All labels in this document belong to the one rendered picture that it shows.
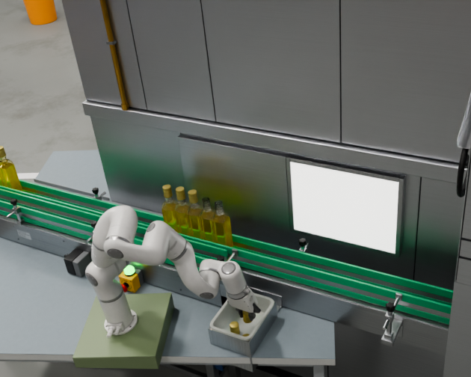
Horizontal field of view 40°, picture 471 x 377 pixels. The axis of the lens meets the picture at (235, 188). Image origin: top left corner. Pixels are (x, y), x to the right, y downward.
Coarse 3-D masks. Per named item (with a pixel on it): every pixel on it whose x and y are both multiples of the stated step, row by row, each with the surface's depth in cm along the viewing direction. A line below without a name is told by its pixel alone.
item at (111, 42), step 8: (104, 0) 237; (104, 8) 239; (104, 16) 240; (112, 40) 246; (112, 48) 247; (112, 56) 249; (120, 80) 255; (120, 88) 256; (120, 96) 259; (128, 104) 261
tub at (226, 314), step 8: (256, 296) 244; (264, 296) 243; (224, 304) 242; (264, 304) 244; (272, 304) 239; (224, 312) 241; (232, 312) 246; (264, 312) 246; (216, 320) 237; (224, 320) 242; (232, 320) 244; (240, 320) 244; (256, 320) 243; (216, 328) 232; (224, 328) 241; (240, 328) 241; (248, 328) 240; (256, 328) 230; (232, 336) 229; (240, 336) 228; (248, 336) 227
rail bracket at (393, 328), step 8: (400, 296) 219; (392, 304) 210; (392, 312) 213; (392, 320) 213; (384, 328) 209; (392, 328) 221; (400, 328) 226; (384, 336) 217; (392, 336) 218; (400, 336) 228; (392, 344) 217
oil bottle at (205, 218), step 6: (210, 210) 250; (204, 216) 249; (210, 216) 249; (204, 222) 251; (210, 222) 250; (204, 228) 253; (210, 228) 251; (204, 234) 255; (210, 234) 253; (210, 240) 255
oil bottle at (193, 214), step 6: (198, 204) 254; (192, 210) 252; (198, 210) 252; (192, 216) 253; (198, 216) 252; (192, 222) 255; (198, 222) 253; (192, 228) 256; (198, 228) 255; (192, 234) 258; (198, 234) 257
